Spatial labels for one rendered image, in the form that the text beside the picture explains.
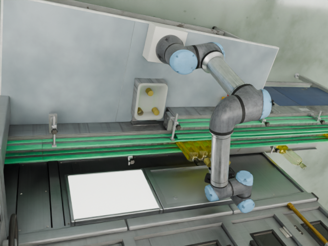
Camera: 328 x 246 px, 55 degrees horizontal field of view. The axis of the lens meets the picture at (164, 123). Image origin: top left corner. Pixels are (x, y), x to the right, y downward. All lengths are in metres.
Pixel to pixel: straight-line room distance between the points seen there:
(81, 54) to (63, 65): 0.11
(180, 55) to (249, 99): 0.41
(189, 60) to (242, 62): 0.63
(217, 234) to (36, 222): 0.83
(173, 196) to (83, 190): 0.45
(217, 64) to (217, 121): 0.34
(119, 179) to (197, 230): 0.48
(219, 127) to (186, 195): 0.59
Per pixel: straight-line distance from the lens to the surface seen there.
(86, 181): 1.69
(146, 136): 1.79
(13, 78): 1.73
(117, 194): 1.62
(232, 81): 1.35
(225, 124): 1.21
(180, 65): 1.48
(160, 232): 1.51
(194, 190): 1.74
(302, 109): 2.46
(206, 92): 2.01
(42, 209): 1.61
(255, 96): 1.25
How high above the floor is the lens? 2.36
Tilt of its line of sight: 55 degrees down
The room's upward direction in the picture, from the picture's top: 145 degrees clockwise
